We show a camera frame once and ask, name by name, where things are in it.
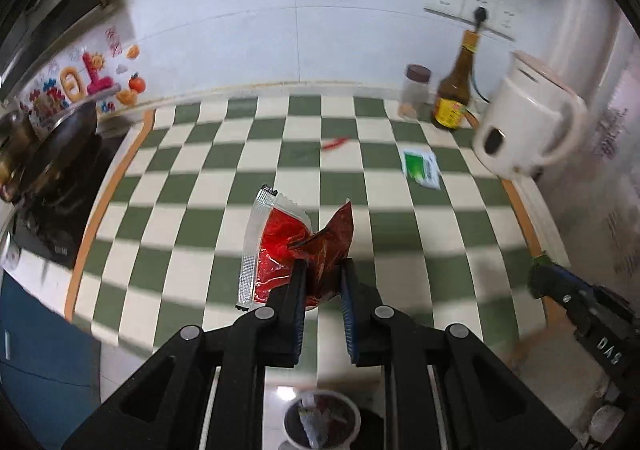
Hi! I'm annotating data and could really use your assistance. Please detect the green white sachet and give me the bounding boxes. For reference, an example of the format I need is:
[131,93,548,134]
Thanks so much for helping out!
[400,149,440,190]

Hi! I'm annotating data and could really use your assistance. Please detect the red foil snack wrapper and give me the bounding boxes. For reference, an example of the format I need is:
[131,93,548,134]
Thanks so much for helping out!
[236,185,355,311]

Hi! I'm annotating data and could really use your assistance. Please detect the red chili pepper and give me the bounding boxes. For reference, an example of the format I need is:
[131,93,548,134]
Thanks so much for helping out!
[321,137,349,152]

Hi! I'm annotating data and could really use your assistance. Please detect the blue kitchen cabinet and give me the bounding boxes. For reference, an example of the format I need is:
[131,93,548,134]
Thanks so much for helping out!
[1,274,100,449]

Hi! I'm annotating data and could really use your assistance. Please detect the white round trash bin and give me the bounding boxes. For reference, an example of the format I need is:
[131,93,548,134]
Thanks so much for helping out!
[282,389,361,449]

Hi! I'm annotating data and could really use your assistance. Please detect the white printed snack bag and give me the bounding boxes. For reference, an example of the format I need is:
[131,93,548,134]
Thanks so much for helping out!
[297,406,328,449]

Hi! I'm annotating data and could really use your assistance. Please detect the white electric kettle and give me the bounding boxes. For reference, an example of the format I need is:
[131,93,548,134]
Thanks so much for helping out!
[472,51,588,180]

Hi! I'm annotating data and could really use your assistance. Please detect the brown sauce bottle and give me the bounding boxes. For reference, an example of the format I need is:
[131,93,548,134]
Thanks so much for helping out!
[432,30,480,130]

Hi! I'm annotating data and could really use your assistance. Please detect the black gas stove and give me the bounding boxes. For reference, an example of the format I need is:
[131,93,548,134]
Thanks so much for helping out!
[11,135,124,269]

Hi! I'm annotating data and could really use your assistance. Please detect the clear jar brown lid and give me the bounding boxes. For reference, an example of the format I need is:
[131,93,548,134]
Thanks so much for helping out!
[398,64,432,121]

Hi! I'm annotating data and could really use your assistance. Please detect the black frying pan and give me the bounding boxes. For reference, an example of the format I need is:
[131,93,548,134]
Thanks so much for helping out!
[1,84,122,203]

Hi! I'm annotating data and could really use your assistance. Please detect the black power plug cable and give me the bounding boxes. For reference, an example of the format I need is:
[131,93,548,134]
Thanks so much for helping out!
[467,5,493,106]

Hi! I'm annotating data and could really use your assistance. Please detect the white wall socket strip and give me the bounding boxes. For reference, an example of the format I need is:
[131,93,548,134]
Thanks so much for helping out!
[424,0,520,41]

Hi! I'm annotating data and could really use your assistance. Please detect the colourful wall stickers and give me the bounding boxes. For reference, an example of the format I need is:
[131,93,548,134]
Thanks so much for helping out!
[12,23,146,121]

